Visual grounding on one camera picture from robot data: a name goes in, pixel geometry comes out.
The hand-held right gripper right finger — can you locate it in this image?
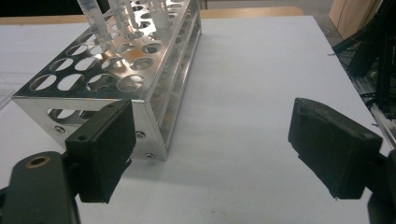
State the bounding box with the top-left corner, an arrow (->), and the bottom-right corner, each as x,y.
288,97 -> 383,200

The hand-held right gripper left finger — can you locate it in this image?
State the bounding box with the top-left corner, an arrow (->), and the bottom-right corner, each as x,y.
64,99 -> 137,203

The metal test tube rack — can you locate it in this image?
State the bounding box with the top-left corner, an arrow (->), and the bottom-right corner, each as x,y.
11,0 -> 203,161

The orange-capped clear test tube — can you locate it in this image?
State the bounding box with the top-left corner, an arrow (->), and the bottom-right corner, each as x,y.
108,0 -> 132,35
148,0 -> 176,38
124,0 -> 141,32
76,0 -> 113,43

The black metal stand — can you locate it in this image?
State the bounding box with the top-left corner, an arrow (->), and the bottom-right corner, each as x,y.
332,0 -> 396,120

